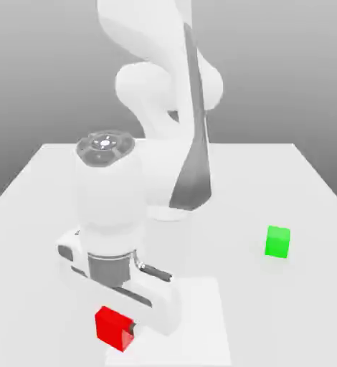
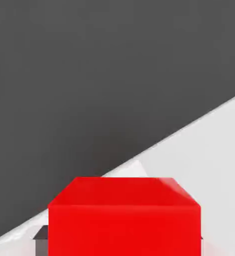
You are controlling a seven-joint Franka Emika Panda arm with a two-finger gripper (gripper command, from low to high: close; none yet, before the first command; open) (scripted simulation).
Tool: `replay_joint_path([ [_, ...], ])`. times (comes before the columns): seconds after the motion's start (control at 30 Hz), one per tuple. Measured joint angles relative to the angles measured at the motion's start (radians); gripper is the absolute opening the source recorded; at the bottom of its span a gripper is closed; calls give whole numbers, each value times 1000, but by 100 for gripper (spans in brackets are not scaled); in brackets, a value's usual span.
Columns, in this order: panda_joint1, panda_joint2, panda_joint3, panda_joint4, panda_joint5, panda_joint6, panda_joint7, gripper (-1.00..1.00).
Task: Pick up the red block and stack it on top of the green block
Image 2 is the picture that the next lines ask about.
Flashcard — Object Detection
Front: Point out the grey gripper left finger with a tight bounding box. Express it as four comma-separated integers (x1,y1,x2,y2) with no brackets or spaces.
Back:
32,225,49,256

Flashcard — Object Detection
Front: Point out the small red cube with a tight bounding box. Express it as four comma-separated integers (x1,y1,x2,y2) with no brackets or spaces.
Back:
47,176,202,256

